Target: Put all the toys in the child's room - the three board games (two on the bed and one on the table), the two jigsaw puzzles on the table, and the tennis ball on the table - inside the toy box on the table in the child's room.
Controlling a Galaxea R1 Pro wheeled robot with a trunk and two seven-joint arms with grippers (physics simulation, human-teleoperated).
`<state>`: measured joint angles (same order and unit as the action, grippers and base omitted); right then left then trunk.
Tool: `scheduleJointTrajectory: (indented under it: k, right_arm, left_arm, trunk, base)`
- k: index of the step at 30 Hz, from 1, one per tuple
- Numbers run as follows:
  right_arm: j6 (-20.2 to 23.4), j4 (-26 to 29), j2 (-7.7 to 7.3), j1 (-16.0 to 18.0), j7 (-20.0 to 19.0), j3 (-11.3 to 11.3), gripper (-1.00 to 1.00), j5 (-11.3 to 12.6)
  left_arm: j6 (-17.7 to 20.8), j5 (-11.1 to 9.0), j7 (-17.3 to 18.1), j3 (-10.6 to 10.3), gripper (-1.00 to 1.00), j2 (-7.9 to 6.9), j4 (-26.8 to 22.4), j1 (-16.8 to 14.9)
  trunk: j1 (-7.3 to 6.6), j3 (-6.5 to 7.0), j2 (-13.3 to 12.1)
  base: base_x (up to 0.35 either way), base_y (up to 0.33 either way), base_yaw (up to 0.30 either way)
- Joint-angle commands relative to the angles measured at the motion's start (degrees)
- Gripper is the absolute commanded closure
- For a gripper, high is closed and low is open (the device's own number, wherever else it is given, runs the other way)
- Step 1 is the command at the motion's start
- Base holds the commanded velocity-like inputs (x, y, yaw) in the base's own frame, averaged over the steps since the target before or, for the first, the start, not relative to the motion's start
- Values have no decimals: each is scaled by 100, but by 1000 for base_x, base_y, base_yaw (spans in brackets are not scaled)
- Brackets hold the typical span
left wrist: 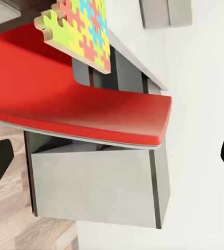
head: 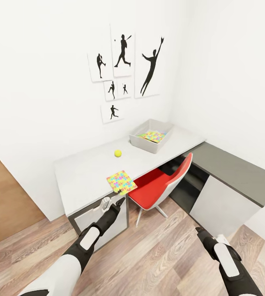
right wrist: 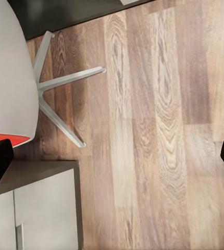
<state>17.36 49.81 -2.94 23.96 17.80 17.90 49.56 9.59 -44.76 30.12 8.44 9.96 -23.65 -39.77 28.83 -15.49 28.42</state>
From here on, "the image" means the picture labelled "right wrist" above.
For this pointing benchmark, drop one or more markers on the desk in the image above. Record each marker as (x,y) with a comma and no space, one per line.
(40,201)

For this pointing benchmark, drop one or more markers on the swivel chair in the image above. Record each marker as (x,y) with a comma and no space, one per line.
(21,93)

